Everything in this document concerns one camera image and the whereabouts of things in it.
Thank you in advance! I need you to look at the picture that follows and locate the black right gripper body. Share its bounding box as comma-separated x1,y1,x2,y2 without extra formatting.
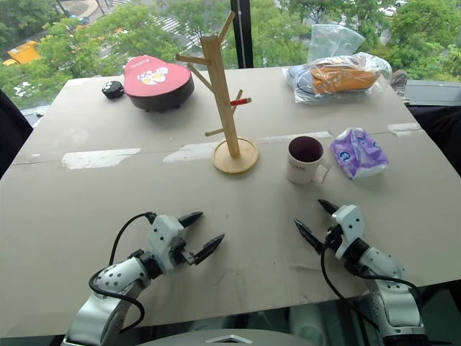
323,223,344,253

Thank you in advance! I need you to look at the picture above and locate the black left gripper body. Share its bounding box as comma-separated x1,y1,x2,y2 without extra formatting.
171,237,198,268

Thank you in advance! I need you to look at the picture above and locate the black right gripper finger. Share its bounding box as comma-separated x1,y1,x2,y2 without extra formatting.
318,198,341,218
294,218,324,254

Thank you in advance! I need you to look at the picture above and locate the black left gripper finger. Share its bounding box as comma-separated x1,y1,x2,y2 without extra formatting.
177,211,204,229
192,234,225,266

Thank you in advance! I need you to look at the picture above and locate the wooden mug tree stand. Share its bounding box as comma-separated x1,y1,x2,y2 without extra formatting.
175,9,260,176

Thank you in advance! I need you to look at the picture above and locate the purple tissue pack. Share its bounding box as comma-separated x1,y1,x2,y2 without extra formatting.
330,127,390,180

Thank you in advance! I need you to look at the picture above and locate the white tape strip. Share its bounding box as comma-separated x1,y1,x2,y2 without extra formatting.
257,130,334,145
387,122,422,136

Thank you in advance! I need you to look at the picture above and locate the grey robot torso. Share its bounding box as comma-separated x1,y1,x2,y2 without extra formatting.
143,327,318,346

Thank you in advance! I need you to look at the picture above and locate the plastic bag with orange item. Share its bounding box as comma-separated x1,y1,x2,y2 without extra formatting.
283,52,393,105

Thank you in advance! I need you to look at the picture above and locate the dark clothed leg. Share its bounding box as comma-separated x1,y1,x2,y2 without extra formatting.
410,104,461,170

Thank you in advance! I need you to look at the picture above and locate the grey shoe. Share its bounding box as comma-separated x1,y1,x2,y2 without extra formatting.
390,70,410,105

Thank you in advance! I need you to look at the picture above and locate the small black dotted gadget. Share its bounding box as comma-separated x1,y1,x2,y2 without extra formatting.
100,80,125,100

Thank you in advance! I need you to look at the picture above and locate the black window mullion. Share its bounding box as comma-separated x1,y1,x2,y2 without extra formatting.
230,0,255,69

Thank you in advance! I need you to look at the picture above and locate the dark cloth shape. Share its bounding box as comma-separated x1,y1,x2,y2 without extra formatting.
0,88,34,179

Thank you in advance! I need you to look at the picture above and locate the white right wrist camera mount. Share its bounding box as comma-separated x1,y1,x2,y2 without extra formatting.
330,204,364,260

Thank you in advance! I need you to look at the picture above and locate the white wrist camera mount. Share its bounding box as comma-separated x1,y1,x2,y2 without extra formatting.
330,204,364,260
146,215,187,273

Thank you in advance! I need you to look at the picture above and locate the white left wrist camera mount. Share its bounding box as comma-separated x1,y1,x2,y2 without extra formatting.
146,215,187,273

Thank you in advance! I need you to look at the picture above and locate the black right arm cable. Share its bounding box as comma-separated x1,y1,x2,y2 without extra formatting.
319,241,422,329

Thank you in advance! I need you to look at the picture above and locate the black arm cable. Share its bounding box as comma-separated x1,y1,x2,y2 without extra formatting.
319,241,422,329
88,212,158,332

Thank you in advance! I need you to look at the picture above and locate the white mug dark interior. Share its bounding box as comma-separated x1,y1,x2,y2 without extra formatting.
287,136,331,186

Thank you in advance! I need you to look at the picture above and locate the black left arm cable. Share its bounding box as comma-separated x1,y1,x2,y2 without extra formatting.
88,212,158,332

